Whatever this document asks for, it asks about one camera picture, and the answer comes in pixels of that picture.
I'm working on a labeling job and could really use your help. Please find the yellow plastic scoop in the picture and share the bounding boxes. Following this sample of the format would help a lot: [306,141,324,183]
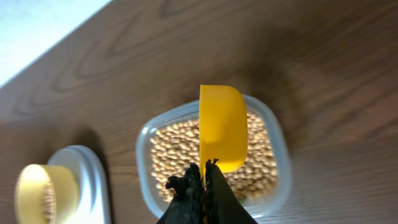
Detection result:
[199,85,248,175]

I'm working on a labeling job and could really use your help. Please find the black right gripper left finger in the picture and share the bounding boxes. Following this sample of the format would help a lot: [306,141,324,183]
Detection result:
[157,163,205,224]

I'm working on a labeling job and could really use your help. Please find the clear container of soybeans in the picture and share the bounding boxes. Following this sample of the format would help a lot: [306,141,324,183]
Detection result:
[136,95,292,222]

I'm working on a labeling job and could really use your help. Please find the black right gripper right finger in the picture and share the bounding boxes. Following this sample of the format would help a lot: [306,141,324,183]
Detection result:
[205,159,257,224]

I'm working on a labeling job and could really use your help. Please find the yellow plastic bowl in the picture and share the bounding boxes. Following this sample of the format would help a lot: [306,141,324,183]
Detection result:
[14,164,80,224]

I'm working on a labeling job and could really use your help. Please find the white digital kitchen scale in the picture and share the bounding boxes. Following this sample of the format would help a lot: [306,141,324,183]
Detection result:
[47,145,112,224]

